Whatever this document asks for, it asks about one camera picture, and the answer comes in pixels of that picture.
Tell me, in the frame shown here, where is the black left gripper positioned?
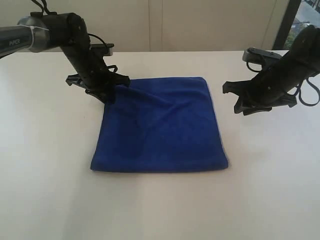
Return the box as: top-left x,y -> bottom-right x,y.
61,44 -> 130,105

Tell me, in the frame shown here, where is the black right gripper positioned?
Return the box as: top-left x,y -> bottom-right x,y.
222,25 -> 320,116

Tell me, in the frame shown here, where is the blue towel with white label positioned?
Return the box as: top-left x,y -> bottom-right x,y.
90,77 -> 229,173

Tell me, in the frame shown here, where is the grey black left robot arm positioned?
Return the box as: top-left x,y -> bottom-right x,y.
0,12 -> 131,104

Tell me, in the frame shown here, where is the black wrist camera on left gripper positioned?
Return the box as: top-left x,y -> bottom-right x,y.
90,43 -> 115,57

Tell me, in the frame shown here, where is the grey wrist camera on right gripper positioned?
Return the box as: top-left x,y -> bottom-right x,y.
242,47 -> 282,66

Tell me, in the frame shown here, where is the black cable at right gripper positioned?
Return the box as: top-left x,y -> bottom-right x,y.
246,61 -> 320,106

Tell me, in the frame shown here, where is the black window frame post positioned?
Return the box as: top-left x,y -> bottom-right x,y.
272,0 -> 301,51

